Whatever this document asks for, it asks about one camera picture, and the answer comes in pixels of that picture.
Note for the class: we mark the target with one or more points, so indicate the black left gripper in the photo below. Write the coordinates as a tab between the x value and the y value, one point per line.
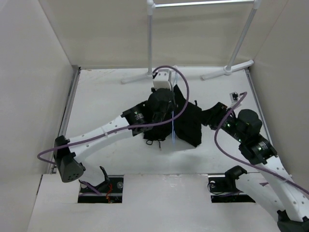
173	104

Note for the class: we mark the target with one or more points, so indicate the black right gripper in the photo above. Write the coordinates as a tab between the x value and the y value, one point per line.
212	116

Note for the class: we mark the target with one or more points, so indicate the black trousers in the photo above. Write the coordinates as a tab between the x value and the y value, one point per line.
187	126

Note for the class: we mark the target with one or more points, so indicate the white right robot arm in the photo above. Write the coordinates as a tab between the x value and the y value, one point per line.
283	199

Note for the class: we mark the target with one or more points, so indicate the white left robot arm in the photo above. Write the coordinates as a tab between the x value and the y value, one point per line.
70	154

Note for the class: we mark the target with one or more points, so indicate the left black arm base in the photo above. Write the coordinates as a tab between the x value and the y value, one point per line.
110	190

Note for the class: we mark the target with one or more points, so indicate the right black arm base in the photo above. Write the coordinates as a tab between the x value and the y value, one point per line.
222	187

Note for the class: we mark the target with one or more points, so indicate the white garment rack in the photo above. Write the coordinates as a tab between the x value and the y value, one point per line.
202	33

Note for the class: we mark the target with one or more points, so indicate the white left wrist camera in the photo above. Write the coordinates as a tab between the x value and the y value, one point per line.
163	79

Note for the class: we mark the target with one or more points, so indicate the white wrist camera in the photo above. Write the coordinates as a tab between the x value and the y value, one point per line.
163	79
235	98

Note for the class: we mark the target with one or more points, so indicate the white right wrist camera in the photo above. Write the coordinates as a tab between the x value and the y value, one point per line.
235	98

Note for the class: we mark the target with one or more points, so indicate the left aluminium table rail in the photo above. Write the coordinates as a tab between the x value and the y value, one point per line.
69	100

